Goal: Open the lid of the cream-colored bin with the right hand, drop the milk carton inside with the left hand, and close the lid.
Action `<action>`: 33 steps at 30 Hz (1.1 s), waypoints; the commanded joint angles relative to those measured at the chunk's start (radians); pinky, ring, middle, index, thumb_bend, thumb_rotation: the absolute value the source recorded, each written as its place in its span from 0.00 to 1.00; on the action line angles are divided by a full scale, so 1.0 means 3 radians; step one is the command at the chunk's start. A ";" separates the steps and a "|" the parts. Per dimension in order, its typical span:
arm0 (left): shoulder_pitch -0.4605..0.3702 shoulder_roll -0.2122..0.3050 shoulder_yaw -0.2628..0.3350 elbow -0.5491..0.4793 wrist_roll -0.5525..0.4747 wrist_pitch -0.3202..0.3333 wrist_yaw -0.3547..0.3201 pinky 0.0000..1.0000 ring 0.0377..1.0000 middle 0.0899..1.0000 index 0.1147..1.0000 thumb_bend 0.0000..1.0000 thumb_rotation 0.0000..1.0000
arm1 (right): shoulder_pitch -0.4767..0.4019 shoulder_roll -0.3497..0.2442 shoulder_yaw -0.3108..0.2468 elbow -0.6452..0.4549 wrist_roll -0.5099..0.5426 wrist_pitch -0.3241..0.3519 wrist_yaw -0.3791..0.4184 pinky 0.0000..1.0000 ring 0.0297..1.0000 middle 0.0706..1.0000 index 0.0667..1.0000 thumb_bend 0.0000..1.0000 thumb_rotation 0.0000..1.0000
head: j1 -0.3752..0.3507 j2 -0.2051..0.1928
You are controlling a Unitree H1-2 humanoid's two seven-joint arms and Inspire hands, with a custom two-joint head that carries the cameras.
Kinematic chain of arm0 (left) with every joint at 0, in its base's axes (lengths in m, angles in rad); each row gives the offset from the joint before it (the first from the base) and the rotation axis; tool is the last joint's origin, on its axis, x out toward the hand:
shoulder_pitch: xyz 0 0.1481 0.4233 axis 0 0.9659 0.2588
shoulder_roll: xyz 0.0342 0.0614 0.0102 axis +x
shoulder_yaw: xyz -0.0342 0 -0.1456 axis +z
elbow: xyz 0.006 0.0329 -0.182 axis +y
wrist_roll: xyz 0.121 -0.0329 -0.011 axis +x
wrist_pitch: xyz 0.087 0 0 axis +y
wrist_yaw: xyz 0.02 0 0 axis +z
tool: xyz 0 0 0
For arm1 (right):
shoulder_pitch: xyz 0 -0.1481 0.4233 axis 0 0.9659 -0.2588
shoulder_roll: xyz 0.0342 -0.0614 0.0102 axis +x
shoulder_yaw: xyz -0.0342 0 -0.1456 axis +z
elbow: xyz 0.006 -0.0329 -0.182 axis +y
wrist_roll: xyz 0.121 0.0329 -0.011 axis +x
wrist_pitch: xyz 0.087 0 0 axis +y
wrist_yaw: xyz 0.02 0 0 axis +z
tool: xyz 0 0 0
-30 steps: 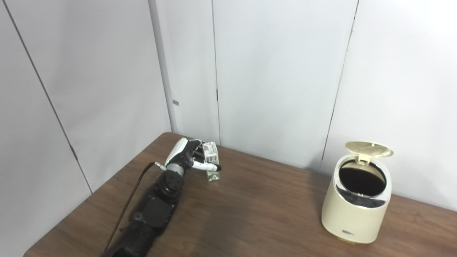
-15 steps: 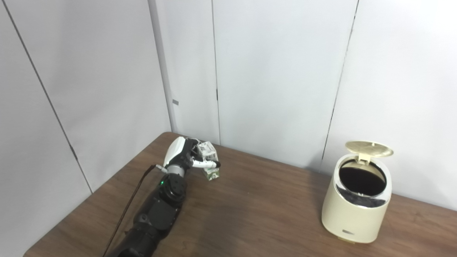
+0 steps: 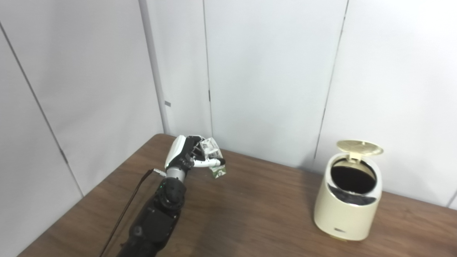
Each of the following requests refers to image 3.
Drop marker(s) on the cream-colored round bin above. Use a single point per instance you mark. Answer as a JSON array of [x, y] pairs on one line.
[[342, 217]]

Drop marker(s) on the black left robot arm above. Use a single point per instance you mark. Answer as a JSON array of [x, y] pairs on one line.
[[157, 217]]

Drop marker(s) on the cream round bin lid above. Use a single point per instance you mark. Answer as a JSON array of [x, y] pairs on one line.
[[358, 147]]

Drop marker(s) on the white green milk carton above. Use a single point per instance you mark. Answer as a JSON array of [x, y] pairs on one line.
[[212, 150]]

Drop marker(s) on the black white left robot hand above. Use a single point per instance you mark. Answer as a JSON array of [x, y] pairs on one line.
[[176, 153]]

